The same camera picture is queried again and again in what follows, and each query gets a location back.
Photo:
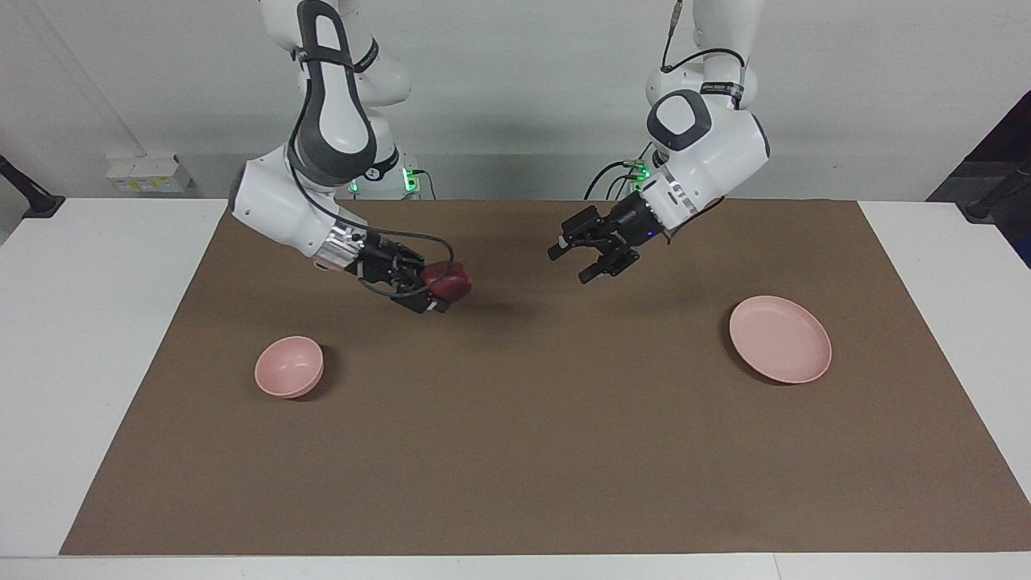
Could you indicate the dark red apple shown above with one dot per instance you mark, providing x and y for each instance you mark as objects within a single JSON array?
[{"x": 449, "y": 280}]

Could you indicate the white wall power strip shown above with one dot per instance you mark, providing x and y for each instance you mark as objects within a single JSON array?
[{"x": 149, "y": 176}]

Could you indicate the brown table mat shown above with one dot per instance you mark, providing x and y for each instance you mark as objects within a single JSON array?
[{"x": 515, "y": 403}]

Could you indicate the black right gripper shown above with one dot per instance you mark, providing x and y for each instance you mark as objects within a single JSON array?
[{"x": 387, "y": 266}]

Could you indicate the pink bowl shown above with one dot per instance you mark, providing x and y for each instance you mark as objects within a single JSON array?
[{"x": 286, "y": 366}]

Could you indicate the black clamp mount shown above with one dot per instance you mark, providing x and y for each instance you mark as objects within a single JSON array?
[{"x": 40, "y": 205}]

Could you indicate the pink plate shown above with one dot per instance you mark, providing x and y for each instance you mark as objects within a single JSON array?
[{"x": 781, "y": 338}]

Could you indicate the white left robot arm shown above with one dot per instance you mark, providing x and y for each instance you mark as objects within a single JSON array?
[{"x": 709, "y": 153}]

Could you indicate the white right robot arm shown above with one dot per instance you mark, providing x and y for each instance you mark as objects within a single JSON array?
[{"x": 322, "y": 105}]

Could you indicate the dark panel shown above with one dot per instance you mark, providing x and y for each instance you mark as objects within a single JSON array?
[{"x": 1007, "y": 137}]

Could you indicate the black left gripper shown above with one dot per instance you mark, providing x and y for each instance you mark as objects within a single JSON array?
[{"x": 632, "y": 224}]

